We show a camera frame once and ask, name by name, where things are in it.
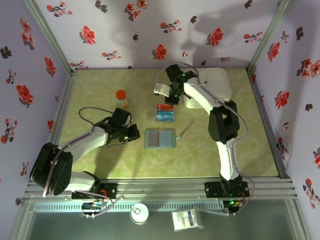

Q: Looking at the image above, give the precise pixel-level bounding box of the sage green card holder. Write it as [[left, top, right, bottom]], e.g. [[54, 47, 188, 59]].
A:
[[144, 127, 183, 150]]

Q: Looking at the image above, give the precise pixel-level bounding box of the dark red credit card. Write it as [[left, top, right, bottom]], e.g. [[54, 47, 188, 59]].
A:
[[146, 131, 160, 148]]

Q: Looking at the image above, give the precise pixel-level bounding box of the clear plastic tray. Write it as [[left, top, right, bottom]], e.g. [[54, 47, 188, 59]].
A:
[[153, 101, 178, 124]]

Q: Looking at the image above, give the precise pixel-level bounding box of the white zip pouch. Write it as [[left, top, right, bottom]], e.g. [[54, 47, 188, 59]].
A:
[[183, 67, 233, 110]]

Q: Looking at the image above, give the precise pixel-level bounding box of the orange lid pill bottle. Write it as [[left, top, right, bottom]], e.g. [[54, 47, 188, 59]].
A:
[[115, 89, 129, 109]]

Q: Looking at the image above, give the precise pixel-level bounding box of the white round tin can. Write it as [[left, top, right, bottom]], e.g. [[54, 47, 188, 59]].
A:
[[129, 203, 150, 224]]

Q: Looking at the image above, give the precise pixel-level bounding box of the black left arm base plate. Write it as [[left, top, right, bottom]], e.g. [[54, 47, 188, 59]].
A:
[[71, 183, 118, 200]]

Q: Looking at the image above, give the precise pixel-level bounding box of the aluminium side frame rail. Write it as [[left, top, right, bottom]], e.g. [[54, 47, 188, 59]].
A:
[[246, 67, 293, 180], [39, 69, 79, 181]]

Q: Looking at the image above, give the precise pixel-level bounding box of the aluminium front frame rail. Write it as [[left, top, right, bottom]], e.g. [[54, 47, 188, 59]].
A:
[[23, 176, 299, 201]]

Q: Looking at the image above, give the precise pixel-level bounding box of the grey left arm cable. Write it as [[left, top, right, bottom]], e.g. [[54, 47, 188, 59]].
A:
[[42, 107, 115, 219]]

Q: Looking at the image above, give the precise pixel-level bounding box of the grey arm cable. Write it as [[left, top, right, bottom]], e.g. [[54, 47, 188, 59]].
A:
[[42, 107, 115, 219], [154, 62, 256, 216]]

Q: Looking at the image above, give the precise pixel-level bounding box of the white slotted cable duct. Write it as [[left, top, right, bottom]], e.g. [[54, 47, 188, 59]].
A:
[[33, 202, 226, 213]]

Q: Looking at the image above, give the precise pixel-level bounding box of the aluminium frame post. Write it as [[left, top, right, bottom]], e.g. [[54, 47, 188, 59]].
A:
[[246, 0, 293, 72], [23, 0, 79, 76]]

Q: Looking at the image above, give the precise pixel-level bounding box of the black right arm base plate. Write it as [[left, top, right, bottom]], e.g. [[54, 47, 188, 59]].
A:
[[204, 181, 250, 199]]

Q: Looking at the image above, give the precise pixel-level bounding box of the grey right arm cable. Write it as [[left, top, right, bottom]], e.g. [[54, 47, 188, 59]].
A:
[[154, 62, 256, 216]]

